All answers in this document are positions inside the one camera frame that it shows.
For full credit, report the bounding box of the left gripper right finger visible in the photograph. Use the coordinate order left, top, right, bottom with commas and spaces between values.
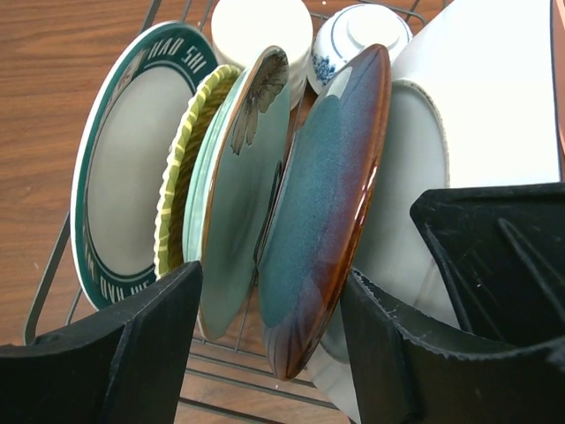
341, 270, 564, 423

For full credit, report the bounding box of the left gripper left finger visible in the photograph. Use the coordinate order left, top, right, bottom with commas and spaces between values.
1, 262, 203, 423

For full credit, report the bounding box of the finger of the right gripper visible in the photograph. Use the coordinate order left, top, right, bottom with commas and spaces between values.
410, 183, 564, 345

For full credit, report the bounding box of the dark plate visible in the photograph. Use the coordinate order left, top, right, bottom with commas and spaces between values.
258, 44, 391, 380

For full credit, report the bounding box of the green plate with flower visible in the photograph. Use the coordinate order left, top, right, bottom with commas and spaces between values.
182, 46, 290, 340

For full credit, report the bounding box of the yellow woven bamboo plate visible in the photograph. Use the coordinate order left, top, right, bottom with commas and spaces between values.
154, 64, 241, 278

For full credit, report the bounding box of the white plate teal lettered rim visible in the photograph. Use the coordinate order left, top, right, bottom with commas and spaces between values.
70, 21, 217, 310

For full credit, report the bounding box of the blue floral white bowl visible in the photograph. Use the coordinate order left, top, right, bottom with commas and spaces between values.
307, 4, 413, 94

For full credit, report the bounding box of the cream ceramic mug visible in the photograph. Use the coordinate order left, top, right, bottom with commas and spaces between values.
210, 0, 313, 108

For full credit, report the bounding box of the black wire dish rack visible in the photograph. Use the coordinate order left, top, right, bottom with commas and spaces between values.
22, 0, 427, 424

